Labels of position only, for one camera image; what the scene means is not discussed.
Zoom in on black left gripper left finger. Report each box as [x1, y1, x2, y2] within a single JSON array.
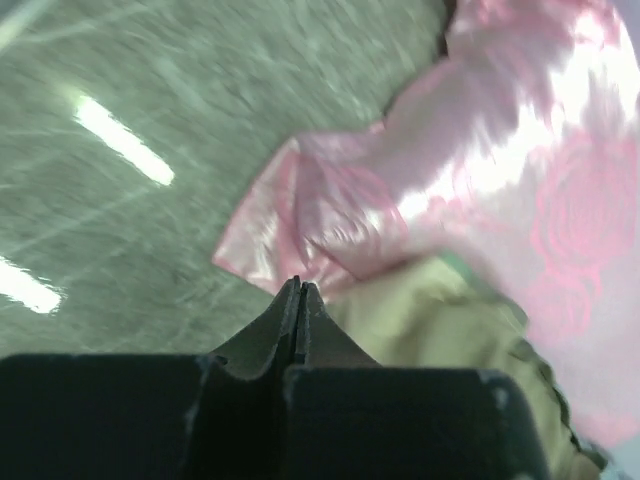
[[1, 278, 300, 479]]

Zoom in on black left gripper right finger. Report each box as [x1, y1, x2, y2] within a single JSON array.
[[284, 283, 551, 479]]

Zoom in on pink rose satin pillow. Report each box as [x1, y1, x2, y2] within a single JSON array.
[[213, 1, 639, 446]]

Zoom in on beige olive cloth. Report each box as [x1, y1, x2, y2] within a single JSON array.
[[329, 254, 622, 479]]

